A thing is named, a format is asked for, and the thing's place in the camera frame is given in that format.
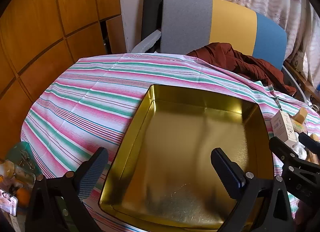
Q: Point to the printed cardboard box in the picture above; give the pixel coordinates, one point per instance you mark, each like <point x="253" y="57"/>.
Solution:
<point x="298" y="61"/>

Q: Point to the orange fruit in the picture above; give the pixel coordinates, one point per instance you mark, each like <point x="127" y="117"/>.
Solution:
<point x="22" y="197"/>

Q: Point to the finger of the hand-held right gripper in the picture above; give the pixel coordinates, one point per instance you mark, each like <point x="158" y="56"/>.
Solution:
<point x="300" y="172"/>
<point x="310" y="144"/>

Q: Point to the mustard yellow sponge block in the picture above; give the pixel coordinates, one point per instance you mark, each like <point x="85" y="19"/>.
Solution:
<point x="300" y="115"/>

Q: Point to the small amber glass bottle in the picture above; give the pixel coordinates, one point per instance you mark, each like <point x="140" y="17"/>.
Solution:
<point x="7" y="170"/>

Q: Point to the wooden side shelf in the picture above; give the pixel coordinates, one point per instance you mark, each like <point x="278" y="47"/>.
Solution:
<point x="300" y="79"/>

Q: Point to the grey yellow blue chair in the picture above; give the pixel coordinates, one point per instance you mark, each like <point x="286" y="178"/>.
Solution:
<point x="185" y="21"/>

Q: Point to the rust brown garment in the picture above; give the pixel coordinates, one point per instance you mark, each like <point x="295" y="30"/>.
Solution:
<point x="250" y="64"/>

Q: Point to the black rolled mat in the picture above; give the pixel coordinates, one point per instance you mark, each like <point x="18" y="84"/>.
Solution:
<point x="151" y="9"/>

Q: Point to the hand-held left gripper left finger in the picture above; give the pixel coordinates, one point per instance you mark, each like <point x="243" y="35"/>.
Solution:
<point x="92" y="172"/>

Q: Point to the cream carton box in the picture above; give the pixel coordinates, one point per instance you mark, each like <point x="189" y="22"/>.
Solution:
<point x="282" y="127"/>

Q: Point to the wooden wardrobe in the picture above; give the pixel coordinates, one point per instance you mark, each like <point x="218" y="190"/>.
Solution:
<point x="37" y="21"/>

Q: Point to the eyeglasses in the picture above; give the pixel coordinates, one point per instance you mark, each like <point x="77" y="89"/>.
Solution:
<point x="27" y="159"/>

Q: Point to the gold tin box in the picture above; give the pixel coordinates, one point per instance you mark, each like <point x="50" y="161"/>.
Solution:
<point x="180" y="134"/>

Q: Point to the clear glass jar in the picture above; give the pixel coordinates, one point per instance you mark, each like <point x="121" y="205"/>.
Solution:
<point x="25" y="175"/>

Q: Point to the pink green striped tablecloth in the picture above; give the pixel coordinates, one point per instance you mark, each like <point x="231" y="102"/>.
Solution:
<point x="87" y="97"/>

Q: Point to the smartphone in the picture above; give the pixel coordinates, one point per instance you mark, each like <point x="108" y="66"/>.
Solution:
<point x="8" y="202"/>

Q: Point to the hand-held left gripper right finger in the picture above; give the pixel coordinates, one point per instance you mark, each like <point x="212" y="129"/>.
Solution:
<point x="235" y="175"/>

